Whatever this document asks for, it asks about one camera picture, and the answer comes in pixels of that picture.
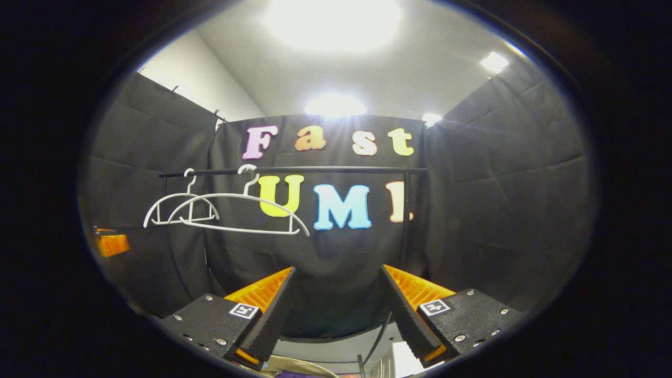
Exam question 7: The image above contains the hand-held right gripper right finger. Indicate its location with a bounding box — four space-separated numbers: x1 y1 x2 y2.
380 264 527 368

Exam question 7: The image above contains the white plastic clothes hanger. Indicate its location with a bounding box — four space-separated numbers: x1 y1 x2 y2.
143 168 220 228
167 164 310 237

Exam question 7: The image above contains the black metal clothes rack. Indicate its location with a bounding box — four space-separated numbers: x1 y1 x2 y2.
159 166 429 342

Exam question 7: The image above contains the beige laundry hamper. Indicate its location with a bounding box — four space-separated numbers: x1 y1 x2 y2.
262 354 342 378

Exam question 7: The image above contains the black cable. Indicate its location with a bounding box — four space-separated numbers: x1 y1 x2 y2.
361 311 393 368

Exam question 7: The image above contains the black backdrop cloth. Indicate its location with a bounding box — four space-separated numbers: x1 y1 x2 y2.
78 52 596 339

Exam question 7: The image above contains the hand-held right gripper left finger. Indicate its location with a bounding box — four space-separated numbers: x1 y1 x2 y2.
157 266 296 371

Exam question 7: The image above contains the large ceiling light panel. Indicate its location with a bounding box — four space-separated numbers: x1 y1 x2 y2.
262 0 402 53

